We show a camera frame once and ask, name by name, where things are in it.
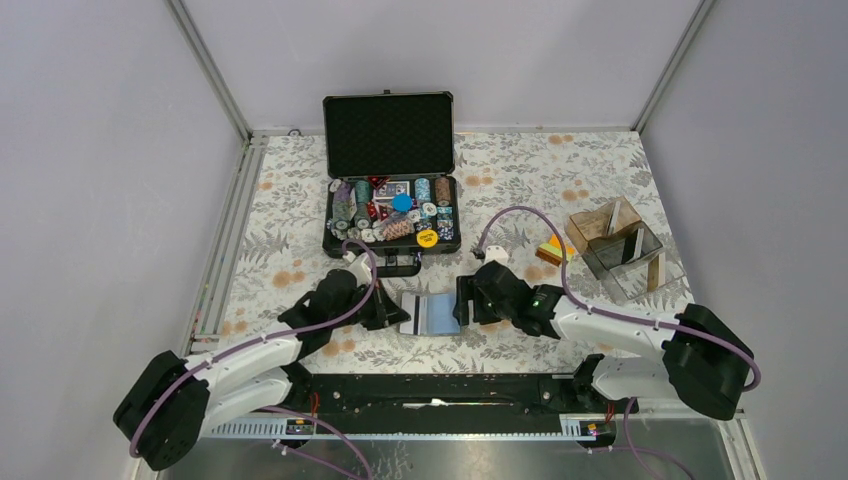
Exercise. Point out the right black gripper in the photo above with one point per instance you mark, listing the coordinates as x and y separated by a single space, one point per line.
466 291

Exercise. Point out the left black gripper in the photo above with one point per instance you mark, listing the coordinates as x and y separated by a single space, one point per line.
387 312

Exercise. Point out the beige card holder wallet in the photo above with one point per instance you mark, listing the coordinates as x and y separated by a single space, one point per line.
442 322

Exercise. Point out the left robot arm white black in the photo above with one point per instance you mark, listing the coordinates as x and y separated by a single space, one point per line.
175 401

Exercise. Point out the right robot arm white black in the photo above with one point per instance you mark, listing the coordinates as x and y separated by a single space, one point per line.
691 356

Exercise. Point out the playing card deck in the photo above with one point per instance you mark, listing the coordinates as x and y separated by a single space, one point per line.
390 189

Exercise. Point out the clear acrylic card box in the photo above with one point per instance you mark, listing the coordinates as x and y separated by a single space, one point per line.
631 261

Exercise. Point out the orange yellow sticky note stack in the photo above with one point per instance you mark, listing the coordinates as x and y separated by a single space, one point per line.
555 252

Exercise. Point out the yellow round dealer chip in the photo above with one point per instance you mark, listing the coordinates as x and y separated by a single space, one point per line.
427 238

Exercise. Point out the blue round chip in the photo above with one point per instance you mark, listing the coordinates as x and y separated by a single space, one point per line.
402 202

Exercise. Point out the black poker chip case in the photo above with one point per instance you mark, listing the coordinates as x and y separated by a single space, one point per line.
372 139

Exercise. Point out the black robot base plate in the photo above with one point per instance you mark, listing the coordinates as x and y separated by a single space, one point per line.
530 404

